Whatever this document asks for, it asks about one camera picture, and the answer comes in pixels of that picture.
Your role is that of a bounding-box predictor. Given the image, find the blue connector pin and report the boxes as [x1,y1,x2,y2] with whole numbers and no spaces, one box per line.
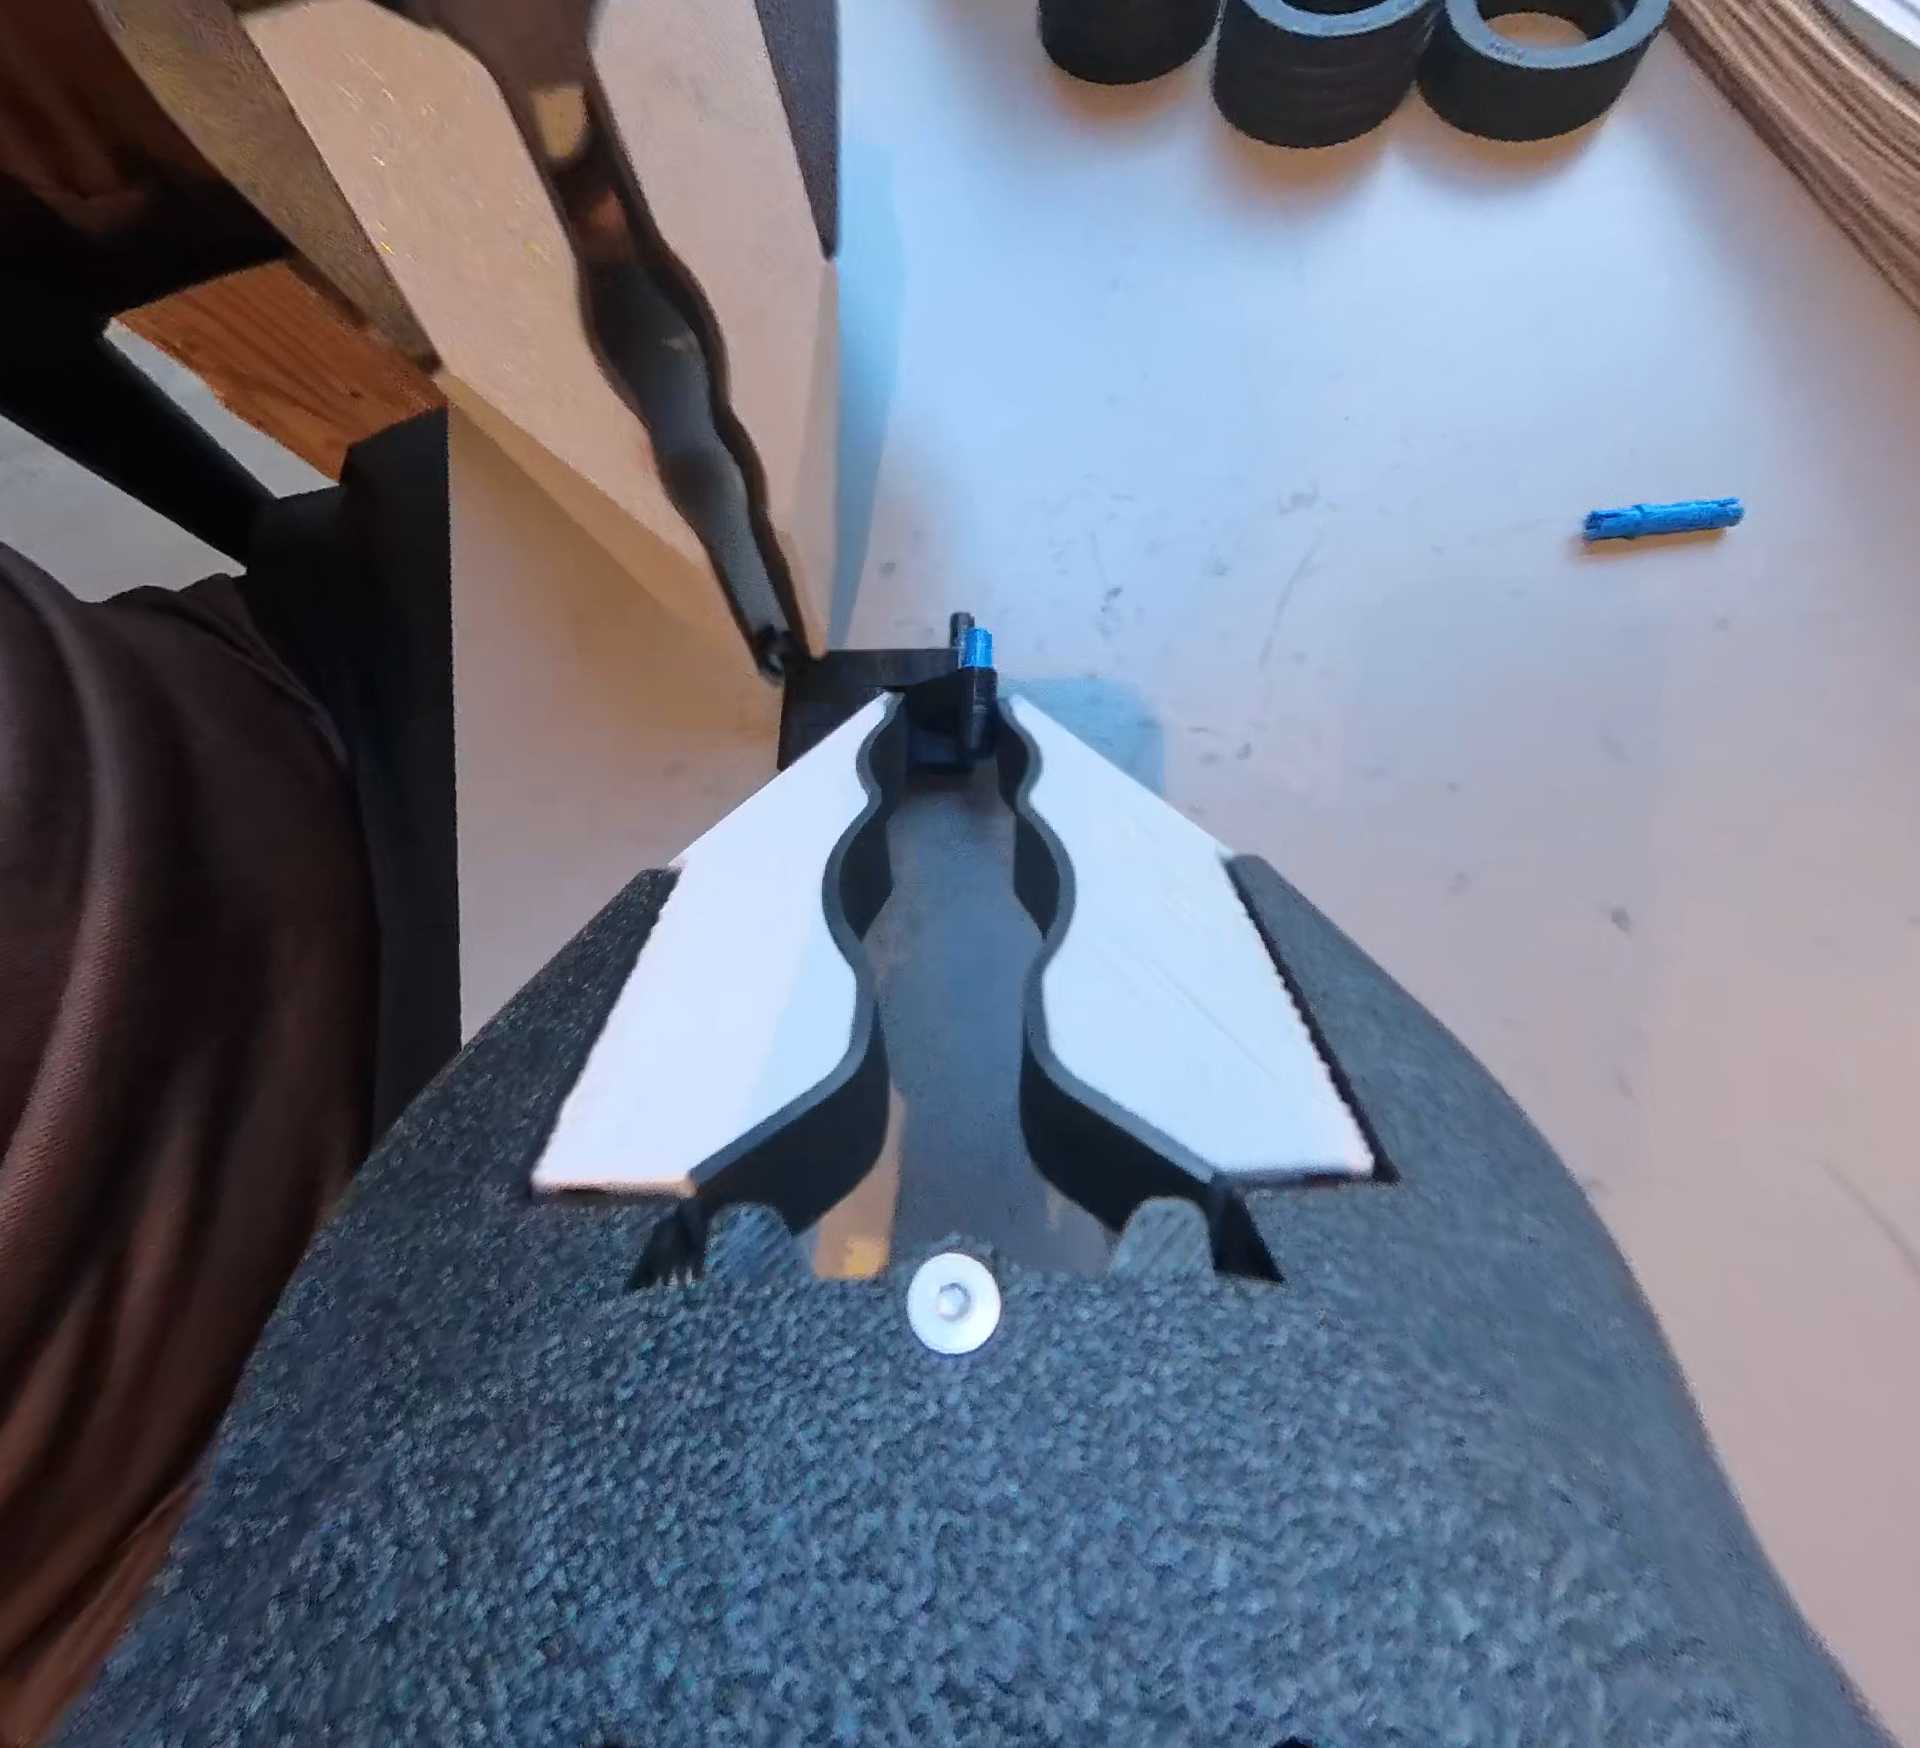
[1581,497,1746,547]

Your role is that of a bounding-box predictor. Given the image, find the person's black trousers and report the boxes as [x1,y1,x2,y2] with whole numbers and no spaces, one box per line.
[247,413,459,1149]

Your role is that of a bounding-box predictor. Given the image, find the black brick assembly with blue pins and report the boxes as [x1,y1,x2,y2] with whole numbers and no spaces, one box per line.
[777,609,1009,778]

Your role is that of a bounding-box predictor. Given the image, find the person's left forearm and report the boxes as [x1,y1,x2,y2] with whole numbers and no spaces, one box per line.
[0,0,227,236]

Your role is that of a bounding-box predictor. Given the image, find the black office chair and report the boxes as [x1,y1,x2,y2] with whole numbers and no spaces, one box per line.
[0,187,451,580]

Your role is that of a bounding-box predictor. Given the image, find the open instruction booklet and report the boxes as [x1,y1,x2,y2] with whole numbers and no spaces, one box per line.
[1501,0,1920,325]

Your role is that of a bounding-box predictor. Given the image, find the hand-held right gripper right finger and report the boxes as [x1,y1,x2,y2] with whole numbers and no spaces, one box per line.
[992,692,1377,1240]

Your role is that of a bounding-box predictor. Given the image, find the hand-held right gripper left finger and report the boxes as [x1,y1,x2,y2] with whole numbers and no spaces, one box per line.
[532,690,913,1240]

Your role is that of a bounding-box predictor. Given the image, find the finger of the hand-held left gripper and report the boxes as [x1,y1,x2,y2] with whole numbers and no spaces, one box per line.
[239,0,789,685]
[592,0,842,662]

